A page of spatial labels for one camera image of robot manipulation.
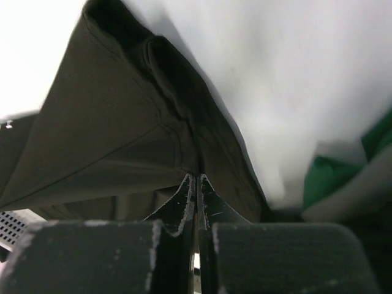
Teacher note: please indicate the white plastic basket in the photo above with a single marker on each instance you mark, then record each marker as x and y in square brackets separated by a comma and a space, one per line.
[13, 225]

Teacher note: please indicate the black printed t shirt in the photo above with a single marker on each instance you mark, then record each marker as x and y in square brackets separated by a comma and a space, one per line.
[126, 119]

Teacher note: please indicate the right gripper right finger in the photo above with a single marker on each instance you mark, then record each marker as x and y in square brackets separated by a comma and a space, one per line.
[211, 210]

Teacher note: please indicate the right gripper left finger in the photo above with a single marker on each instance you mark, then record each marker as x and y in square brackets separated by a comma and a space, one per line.
[172, 254]

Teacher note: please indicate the green folded shirt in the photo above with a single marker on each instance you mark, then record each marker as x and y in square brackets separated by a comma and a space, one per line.
[326, 175]

